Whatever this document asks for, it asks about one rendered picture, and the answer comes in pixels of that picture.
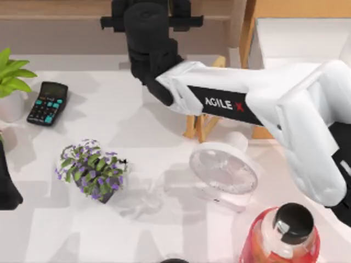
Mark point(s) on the black calculator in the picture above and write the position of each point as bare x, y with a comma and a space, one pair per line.
48, 105

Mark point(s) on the green plant in white pot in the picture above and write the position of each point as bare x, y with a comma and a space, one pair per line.
11, 79

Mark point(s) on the wooden stand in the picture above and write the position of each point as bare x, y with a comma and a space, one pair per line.
192, 128

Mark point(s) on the white small fan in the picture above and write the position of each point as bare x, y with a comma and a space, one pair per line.
225, 172

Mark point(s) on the red bottle with black cap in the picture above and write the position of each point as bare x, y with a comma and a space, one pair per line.
285, 241

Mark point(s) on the black round object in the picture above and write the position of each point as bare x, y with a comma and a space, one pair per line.
175, 261

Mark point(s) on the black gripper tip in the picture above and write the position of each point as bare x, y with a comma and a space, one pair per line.
6, 183

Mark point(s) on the wooden cabinet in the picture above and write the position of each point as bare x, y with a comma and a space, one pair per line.
248, 30

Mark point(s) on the purple flower plant in pot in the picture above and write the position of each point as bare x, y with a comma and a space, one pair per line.
91, 171

